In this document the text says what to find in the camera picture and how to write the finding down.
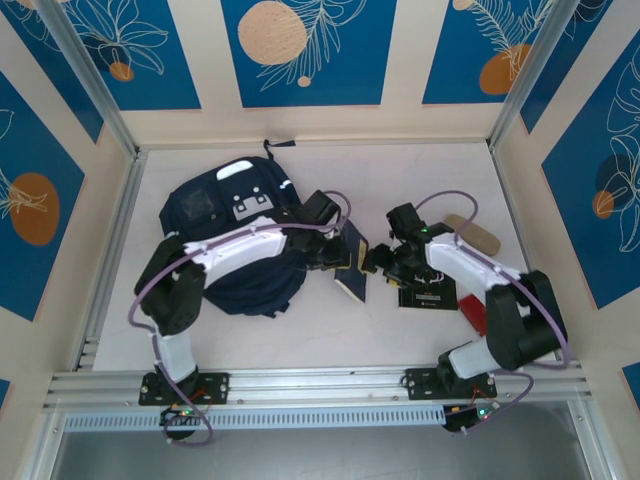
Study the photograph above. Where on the navy blue paperback book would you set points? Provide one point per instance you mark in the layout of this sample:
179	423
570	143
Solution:
356	285

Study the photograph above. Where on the black book gold lettering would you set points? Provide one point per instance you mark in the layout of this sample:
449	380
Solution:
435	297

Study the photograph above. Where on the beige fabric pencil case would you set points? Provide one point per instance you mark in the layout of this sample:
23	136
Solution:
482	240

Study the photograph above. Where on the red notebook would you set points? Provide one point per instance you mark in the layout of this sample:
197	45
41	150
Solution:
472	310

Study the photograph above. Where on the navy blue student backpack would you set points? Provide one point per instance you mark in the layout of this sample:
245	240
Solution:
200	200

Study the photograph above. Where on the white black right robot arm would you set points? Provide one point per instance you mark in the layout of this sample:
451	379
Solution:
460	260

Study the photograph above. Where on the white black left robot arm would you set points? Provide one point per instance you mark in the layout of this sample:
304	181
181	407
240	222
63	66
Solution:
235	250

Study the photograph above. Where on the small control circuit board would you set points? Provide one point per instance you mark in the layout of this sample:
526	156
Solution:
180	414
475	415

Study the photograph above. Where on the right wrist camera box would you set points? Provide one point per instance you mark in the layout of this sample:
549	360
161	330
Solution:
405	220

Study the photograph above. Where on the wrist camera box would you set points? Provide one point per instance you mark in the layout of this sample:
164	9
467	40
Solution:
320	207
405	220

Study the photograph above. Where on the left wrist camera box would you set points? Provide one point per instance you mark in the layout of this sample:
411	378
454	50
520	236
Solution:
320	207

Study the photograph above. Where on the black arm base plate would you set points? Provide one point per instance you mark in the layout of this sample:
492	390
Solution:
220	387
420	385

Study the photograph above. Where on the blue floral wall panel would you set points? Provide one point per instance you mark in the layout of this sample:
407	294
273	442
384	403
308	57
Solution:
55	65
165	75
450	50
30	280
565	65
575	225
350	75

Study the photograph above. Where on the aluminium side rail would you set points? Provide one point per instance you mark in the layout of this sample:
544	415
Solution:
110	260

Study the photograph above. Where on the aluminium frame post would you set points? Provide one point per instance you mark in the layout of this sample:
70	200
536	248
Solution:
525	85
100	90

